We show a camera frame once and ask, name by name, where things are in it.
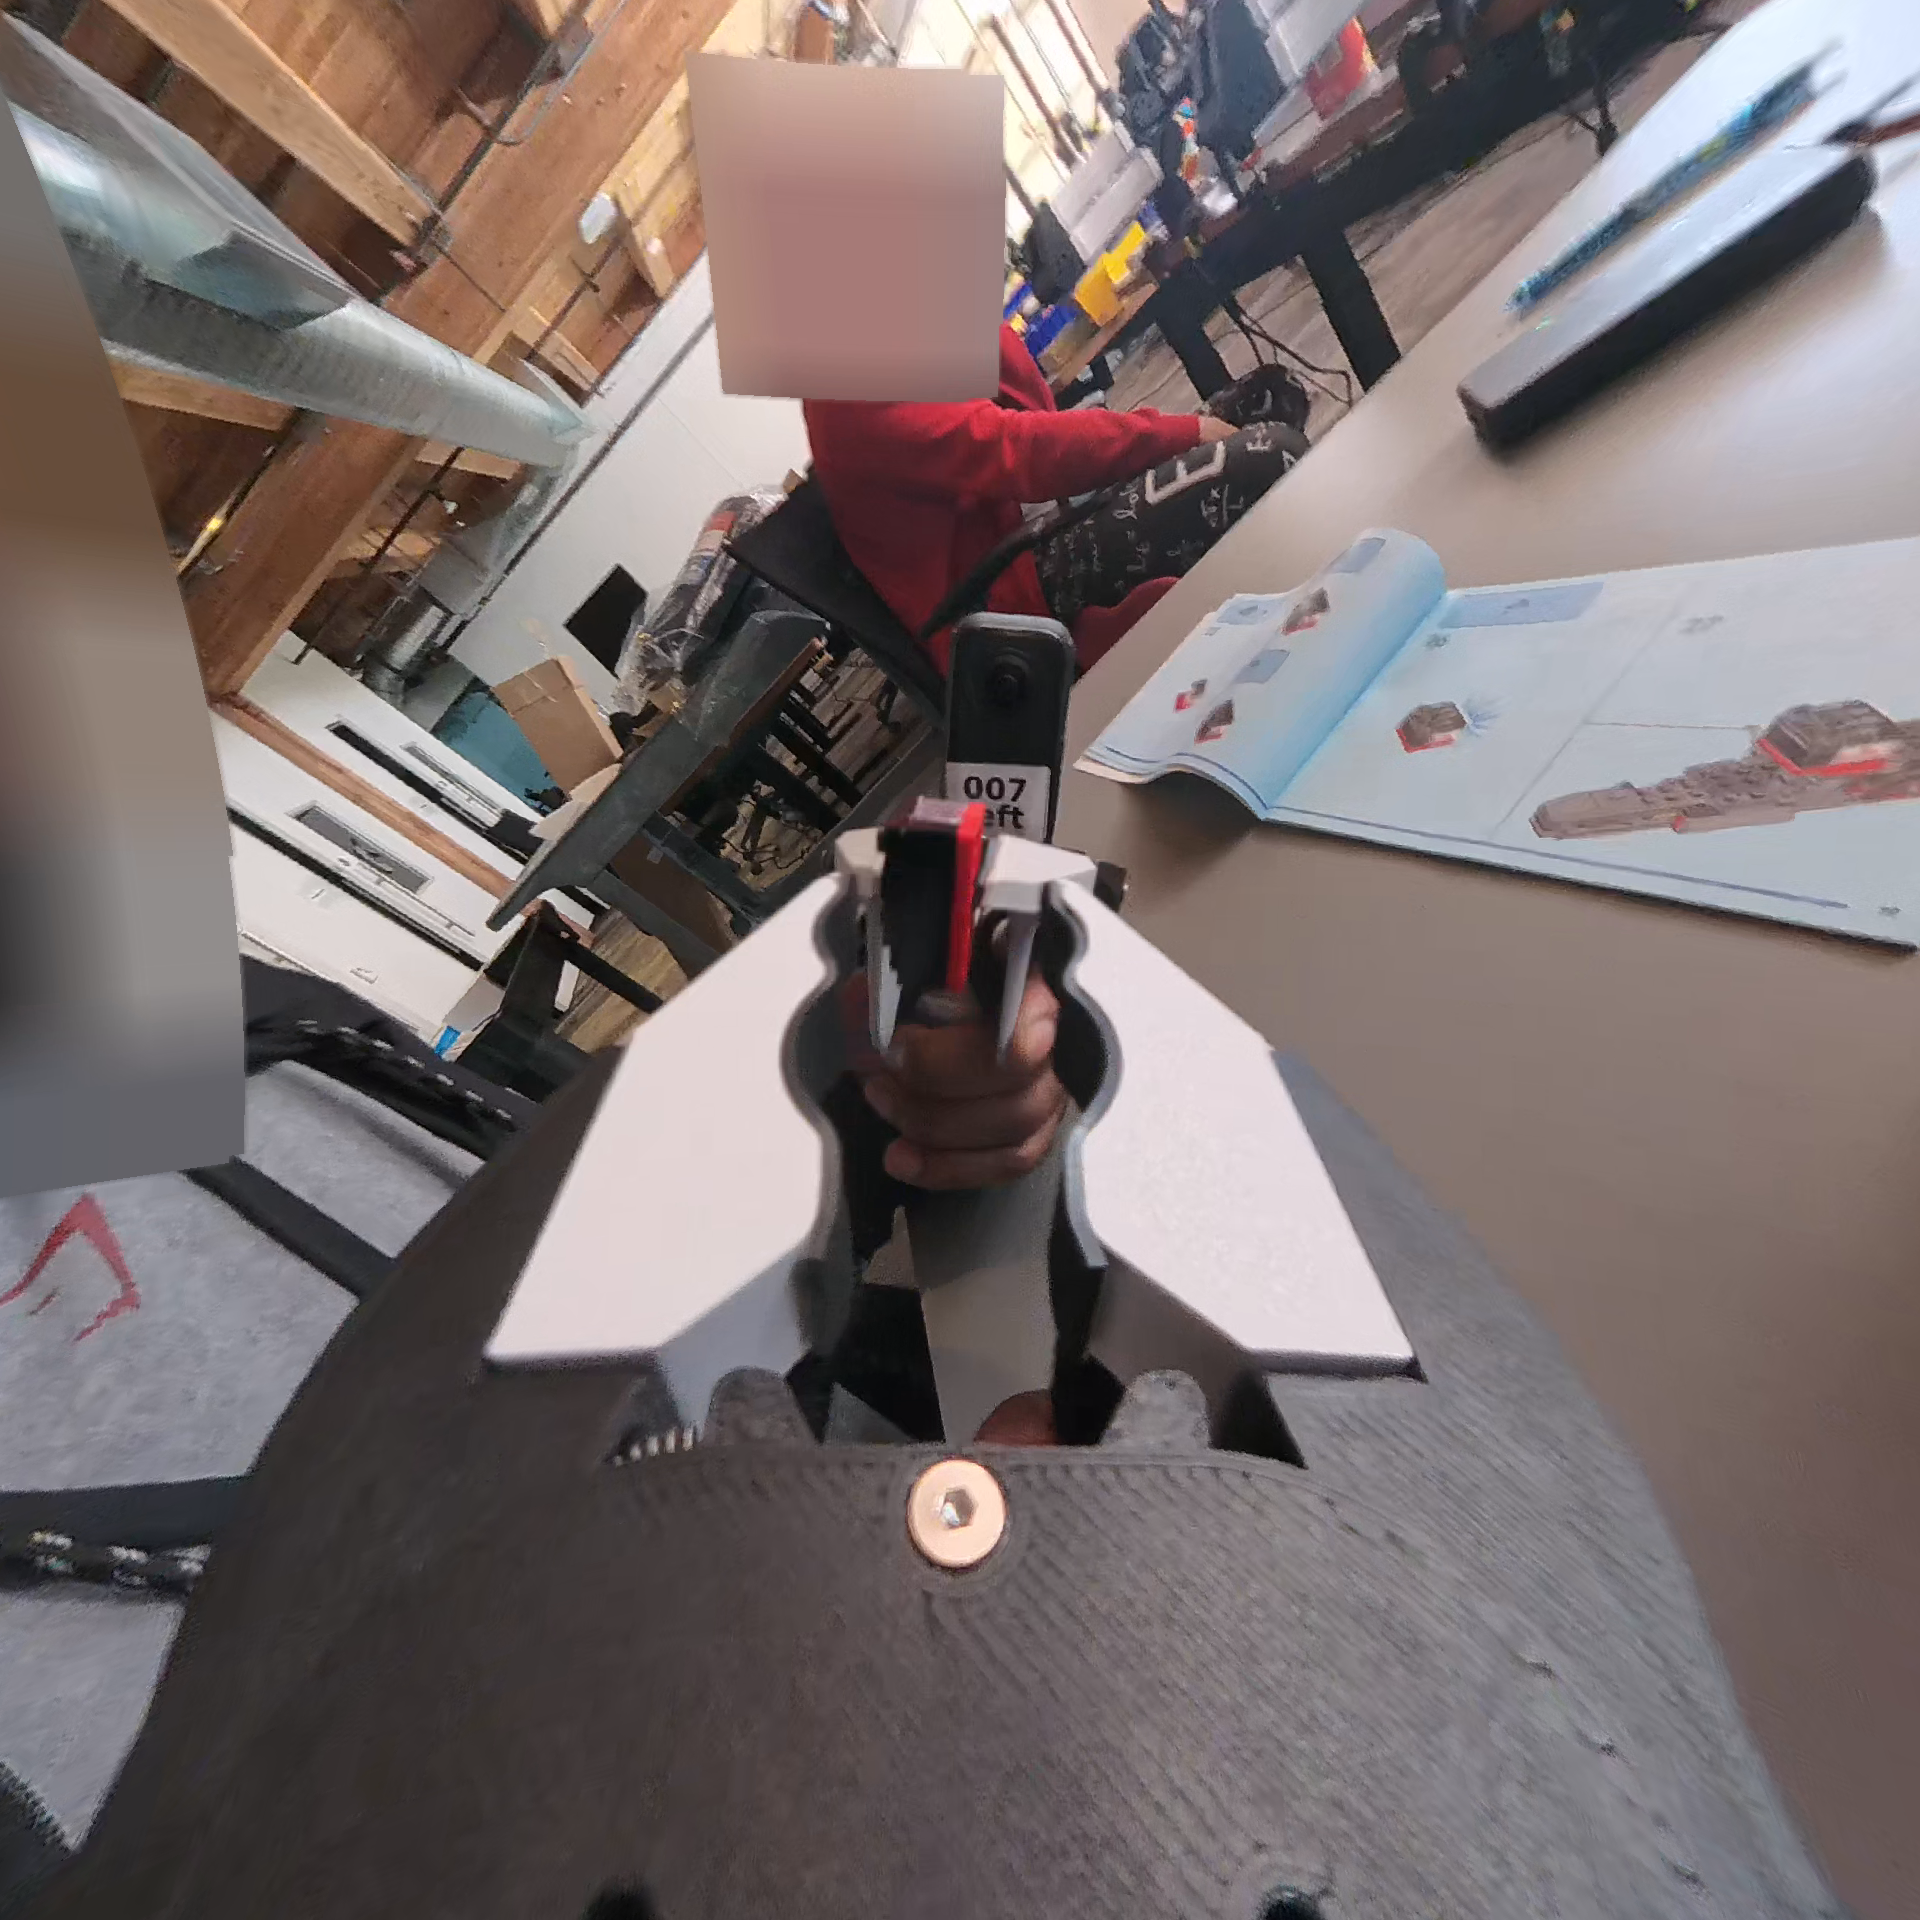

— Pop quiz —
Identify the red black toy brick assembly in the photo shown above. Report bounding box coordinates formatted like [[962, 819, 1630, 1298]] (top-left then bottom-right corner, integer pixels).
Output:
[[877, 801, 992, 1021]]

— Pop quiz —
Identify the black shoulder strap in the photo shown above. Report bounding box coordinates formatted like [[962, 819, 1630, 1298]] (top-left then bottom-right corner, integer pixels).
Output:
[[188, 1159, 395, 1306]]

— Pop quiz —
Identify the grey desk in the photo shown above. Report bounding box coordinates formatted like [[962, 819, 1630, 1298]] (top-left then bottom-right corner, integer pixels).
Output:
[[960, 0, 1920, 1920]]

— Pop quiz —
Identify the brown strap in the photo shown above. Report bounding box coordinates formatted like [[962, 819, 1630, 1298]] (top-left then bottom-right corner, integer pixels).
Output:
[[1821, 76, 1920, 154]]

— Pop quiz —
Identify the black monitor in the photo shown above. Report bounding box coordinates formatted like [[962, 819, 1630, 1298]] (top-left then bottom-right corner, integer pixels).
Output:
[[565, 565, 652, 675]]

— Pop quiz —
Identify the cardboard box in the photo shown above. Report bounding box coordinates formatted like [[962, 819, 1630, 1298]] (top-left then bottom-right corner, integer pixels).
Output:
[[492, 657, 624, 794]]

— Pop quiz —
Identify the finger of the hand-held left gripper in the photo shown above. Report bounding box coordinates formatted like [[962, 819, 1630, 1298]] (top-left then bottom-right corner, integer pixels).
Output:
[[831, 833, 909, 1055], [983, 833, 1096, 1066]]

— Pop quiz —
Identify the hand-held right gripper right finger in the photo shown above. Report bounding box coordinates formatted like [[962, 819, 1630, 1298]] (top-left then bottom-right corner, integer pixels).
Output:
[[1046, 882, 1422, 1449]]

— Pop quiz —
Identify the black white drawstring cord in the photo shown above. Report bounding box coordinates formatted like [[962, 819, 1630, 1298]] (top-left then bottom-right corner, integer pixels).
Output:
[[0, 1530, 212, 1596]]

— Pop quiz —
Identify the person's left hand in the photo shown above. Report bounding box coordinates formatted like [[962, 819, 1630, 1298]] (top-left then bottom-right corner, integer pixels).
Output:
[[861, 990, 1069, 1191]]

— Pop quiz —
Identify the grey metal table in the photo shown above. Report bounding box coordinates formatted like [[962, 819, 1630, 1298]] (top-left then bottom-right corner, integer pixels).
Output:
[[486, 612, 829, 939]]

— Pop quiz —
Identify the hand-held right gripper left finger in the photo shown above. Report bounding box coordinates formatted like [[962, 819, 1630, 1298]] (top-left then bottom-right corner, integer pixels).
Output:
[[482, 874, 867, 1449]]

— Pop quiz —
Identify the silver ventilation duct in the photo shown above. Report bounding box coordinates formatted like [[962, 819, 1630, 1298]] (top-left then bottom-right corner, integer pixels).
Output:
[[0, 15, 594, 470]]

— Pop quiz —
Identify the toy brick instruction booklet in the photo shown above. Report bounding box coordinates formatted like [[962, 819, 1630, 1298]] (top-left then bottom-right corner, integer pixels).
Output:
[[1076, 529, 1920, 951]]

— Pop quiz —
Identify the blue snack wrapper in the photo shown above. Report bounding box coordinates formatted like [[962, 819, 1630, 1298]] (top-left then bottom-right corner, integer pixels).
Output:
[[1506, 45, 1847, 314]]

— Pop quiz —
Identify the person's black jacket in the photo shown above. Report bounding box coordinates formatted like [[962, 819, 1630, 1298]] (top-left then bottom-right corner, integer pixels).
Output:
[[239, 957, 543, 1146]]

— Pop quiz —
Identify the black case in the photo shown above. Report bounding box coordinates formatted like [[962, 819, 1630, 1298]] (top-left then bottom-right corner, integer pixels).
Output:
[[1459, 142, 1882, 447]]

